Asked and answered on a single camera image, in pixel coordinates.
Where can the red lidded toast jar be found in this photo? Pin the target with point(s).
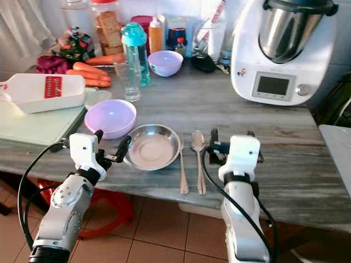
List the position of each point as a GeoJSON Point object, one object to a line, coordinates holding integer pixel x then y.
{"type": "Point", "coordinates": [107, 30]}

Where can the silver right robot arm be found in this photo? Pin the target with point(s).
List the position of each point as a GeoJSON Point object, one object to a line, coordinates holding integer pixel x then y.
{"type": "Point", "coordinates": [244, 224]}

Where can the clear glass storage jar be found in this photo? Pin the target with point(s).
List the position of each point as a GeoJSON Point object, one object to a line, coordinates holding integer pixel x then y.
{"type": "Point", "coordinates": [75, 11]}

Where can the small red capped sauce bottle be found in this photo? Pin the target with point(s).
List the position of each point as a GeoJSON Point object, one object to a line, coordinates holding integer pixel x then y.
{"type": "Point", "coordinates": [180, 48]}

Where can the large purple plastic bowl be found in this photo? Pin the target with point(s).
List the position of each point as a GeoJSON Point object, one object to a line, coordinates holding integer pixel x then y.
{"type": "Point", "coordinates": [109, 116]}

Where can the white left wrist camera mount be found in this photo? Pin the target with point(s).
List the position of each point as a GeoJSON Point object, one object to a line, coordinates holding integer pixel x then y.
{"type": "Point", "coordinates": [84, 150]}

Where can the orange carrot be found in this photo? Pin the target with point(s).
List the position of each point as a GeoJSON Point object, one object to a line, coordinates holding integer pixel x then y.
{"type": "Point", "coordinates": [104, 59]}
{"type": "Point", "coordinates": [88, 78]}
{"type": "Point", "coordinates": [90, 69]}

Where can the steel spoon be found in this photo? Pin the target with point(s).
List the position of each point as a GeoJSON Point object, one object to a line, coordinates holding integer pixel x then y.
{"type": "Point", "coordinates": [198, 140]}

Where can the clear jar with blue content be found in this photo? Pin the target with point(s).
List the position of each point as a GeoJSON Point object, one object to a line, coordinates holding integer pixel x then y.
{"type": "Point", "coordinates": [177, 30]}

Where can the white mandoline slicer red blade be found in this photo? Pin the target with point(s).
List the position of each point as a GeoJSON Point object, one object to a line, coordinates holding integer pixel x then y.
{"type": "Point", "coordinates": [33, 93]}

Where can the white plastic bin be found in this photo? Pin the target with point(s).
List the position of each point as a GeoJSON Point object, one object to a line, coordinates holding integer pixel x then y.
{"type": "Point", "coordinates": [200, 210]}

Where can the teal capped water bottle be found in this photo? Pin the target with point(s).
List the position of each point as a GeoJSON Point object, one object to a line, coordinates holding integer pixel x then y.
{"type": "Point", "coordinates": [134, 35]}

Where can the white curtain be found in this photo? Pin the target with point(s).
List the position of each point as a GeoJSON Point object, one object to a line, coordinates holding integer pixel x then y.
{"type": "Point", "coordinates": [24, 24]}

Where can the clear drinking glass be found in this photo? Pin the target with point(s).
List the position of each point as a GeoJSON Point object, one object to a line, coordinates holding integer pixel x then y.
{"type": "Point", "coordinates": [129, 82]}

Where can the red plastic stool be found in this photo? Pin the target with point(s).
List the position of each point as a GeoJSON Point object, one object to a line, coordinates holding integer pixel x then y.
{"type": "Point", "coordinates": [115, 219]}

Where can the dark red container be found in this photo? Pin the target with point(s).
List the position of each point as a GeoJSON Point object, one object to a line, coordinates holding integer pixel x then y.
{"type": "Point", "coordinates": [141, 21]}

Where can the plastic bag of vegetables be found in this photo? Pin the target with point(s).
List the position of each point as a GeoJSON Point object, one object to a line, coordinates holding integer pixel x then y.
{"type": "Point", "coordinates": [74, 46]}

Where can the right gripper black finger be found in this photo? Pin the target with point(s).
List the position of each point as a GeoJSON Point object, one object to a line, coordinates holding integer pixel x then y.
{"type": "Point", "coordinates": [250, 133]}
{"type": "Point", "coordinates": [214, 143]}

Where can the clear round lid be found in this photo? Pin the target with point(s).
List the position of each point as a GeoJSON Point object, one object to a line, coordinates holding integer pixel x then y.
{"type": "Point", "coordinates": [97, 97]}

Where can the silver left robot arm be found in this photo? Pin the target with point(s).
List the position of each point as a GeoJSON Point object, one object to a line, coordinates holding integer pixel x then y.
{"type": "Point", "coordinates": [66, 213]}

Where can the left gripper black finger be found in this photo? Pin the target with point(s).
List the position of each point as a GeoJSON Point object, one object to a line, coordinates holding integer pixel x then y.
{"type": "Point", "coordinates": [98, 136]}
{"type": "Point", "coordinates": [124, 147]}

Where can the pale green cutting board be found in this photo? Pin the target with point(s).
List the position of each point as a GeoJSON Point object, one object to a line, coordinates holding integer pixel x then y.
{"type": "Point", "coordinates": [33, 129]}

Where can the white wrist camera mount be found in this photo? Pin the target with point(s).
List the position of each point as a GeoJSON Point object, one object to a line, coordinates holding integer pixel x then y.
{"type": "Point", "coordinates": [242, 156]}
{"type": "Point", "coordinates": [84, 150]}

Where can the white side furniture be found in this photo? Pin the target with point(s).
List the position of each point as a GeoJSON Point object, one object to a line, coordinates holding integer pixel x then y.
{"type": "Point", "coordinates": [337, 159]}

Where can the dark red beetroot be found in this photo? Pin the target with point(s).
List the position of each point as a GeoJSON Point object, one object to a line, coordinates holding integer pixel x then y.
{"type": "Point", "coordinates": [52, 64]}

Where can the orange bottle white cap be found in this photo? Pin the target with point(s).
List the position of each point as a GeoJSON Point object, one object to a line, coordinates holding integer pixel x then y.
{"type": "Point", "coordinates": [155, 35]}

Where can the small purple plastic bowl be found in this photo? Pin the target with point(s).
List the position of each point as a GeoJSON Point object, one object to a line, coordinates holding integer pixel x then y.
{"type": "Point", "coordinates": [165, 62]}

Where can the round steel plate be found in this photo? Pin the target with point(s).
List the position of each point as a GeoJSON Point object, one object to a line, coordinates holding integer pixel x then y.
{"type": "Point", "coordinates": [152, 147]}

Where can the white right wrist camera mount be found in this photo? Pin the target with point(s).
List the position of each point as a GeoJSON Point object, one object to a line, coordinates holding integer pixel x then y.
{"type": "Point", "coordinates": [242, 156]}

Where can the clear jar with utensils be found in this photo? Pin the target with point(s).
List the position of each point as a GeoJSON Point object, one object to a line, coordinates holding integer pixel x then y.
{"type": "Point", "coordinates": [211, 33]}

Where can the white kitchen food processor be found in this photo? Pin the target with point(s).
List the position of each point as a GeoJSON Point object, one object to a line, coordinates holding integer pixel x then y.
{"type": "Point", "coordinates": [279, 55]}

